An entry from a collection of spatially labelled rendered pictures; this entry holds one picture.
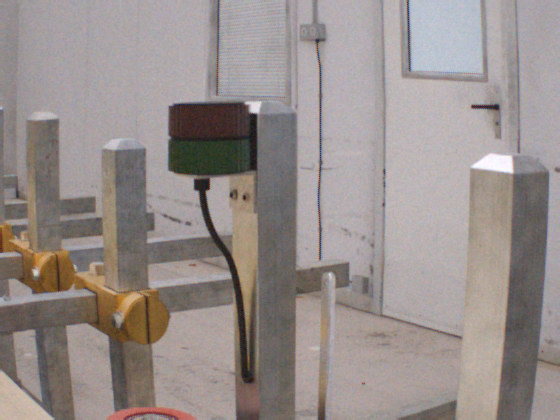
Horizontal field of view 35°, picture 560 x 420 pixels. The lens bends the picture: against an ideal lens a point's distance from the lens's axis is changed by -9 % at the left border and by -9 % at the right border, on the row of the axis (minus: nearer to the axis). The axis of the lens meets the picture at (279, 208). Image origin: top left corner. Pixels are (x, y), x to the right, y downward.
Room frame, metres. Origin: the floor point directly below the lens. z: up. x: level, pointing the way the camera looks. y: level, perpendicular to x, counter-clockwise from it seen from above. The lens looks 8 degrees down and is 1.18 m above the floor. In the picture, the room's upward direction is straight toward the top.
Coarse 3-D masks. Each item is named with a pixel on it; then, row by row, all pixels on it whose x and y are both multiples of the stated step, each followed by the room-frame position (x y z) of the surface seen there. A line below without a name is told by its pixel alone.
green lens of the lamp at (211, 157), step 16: (176, 144) 0.67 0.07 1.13; (192, 144) 0.67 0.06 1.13; (208, 144) 0.66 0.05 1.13; (224, 144) 0.67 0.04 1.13; (240, 144) 0.68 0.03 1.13; (176, 160) 0.67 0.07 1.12; (192, 160) 0.67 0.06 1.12; (208, 160) 0.66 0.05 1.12; (224, 160) 0.67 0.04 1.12; (240, 160) 0.68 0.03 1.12
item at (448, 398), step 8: (448, 392) 0.91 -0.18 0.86; (456, 392) 0.91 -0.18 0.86; (416, 400) 0.89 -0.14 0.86; (424, 400) 0.89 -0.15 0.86; (432, 400) 0.89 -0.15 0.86; (440, 400) 0.88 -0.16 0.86; (448, 400) 0.88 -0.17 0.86; (456, 400) 0.88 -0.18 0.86; (392, 408) 0.87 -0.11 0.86; (400, 408) 0.87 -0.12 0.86; (408, 408) 0.87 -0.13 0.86; (416, 408) 0.86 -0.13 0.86; (424, 408) 0.86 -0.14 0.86; (432, 408) 0.86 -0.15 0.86; (440, 408) 0.87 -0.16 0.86; (448, 408) 0.88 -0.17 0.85; (456, 408) 0.88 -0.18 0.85; (360, 416) 0.85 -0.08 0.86; (368, 416) 0.85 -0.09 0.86; (376, 416) 0.85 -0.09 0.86; (384, 416) 0.84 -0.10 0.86; (392, 416) 0.84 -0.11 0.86; (400, 416) 0.84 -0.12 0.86; (408, 416) 0.85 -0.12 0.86; (416, 416) 0.85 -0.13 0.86; (424, 416) 0.86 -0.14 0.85; (432, 416) 0.86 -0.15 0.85; (440, 416) 0.87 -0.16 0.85; (448, 416) 0.88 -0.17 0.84
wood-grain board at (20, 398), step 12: (0, 372) 0.83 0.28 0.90; (0, 384) 0.79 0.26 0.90; (12, 384) 0.80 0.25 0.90; (0, 396) 0.76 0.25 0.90; (12, 396) 0.76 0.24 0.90; (24, 396) 0.77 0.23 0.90; (0, 408) 0.73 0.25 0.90; (12, 408) 0.73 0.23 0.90; (24, 408) 0.73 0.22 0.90; (36, 408) 0.74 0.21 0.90
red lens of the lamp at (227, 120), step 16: (176, 112) 0.67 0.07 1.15; (192, 112) 0.67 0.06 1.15; (208, 112) 0.66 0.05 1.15; (224, 112) 0.67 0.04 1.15; (240, 112) 0.68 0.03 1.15; (176, 128) 0.67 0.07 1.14; (192, 128) 0.67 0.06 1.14; (208, 128) 0.66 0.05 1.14; (224, 128) 0.67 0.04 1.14; (240, 128) 0.68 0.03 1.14
